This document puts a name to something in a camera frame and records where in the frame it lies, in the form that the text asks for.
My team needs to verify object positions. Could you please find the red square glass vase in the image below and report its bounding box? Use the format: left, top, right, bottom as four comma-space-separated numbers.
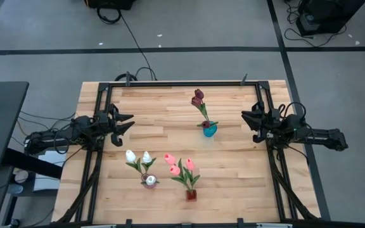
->
185, 189, 198, 203

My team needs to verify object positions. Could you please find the blue round glass vase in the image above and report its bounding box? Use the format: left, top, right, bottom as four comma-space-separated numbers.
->
202, 121, 218, 138

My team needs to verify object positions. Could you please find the black floor cable bundle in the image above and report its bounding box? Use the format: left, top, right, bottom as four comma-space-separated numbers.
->
283, 0, 348, 48

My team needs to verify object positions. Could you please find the pink round glass vase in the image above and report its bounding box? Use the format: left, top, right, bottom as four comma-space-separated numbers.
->
140, 173, 158, 190

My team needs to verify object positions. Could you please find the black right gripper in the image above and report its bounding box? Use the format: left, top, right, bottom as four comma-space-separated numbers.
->
241, 101, 280, 144

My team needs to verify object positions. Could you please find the long black floor cable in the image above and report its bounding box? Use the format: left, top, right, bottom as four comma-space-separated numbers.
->
96, 8, 158, 82

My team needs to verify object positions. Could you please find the white flat box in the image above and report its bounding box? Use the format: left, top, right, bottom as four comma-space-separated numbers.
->
33, 151, 68, 193

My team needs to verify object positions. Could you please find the white round cup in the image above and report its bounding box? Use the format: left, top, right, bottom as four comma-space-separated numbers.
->
13, 169, 30, 184

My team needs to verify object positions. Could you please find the black slanted bar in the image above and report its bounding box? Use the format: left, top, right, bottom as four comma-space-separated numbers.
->
3, 147, 63, 180

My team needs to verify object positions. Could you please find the pink artificial tulip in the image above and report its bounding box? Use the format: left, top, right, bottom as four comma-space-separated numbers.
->
164, 153, 191, 193
169, 165, 192, 193
182, 158, 202, 193

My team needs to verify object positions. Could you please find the black floor equipment case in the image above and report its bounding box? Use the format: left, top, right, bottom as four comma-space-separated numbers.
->
295, 0, 365, 36

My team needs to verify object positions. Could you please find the white artificial tulip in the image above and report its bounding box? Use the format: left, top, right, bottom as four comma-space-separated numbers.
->
140, 175, 160, 187
141, 151, 157, 178
125, 149, 147, 178

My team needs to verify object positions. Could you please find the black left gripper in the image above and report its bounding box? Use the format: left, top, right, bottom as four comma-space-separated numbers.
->
94, 103, 136, 148

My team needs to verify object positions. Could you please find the black box on floor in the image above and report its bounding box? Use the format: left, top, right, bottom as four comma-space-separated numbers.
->
85, 0, 136, 10

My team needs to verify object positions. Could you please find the black aluminium table frame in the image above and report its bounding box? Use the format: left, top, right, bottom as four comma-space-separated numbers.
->
57, 72, 319, 227

